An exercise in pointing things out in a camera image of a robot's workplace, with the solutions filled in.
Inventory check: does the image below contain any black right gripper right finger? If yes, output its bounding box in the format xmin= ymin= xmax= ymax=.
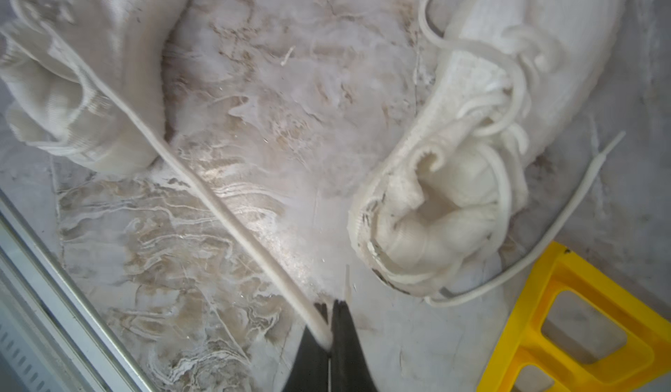
xmin=330 ymin=300 xmax=377 ymax=392

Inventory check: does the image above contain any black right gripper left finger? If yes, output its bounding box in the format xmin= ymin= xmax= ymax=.
xmin=282 ymin=327 xmax=330 ymax=392

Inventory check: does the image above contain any aluminium front rail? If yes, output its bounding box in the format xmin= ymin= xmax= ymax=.
xmin=1 ymin=195 xmax=156 ymax=391

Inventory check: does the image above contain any yellow plastic frame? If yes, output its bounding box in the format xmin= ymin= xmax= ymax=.
xmin=477 ymin=243 xmax=670 ymax=391

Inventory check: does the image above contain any white sneaker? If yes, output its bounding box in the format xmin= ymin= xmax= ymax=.
xmin=348 ymin=0 xmax=627 ymax=306
xmin=1 ymin=0 xmax=333 ymax=350

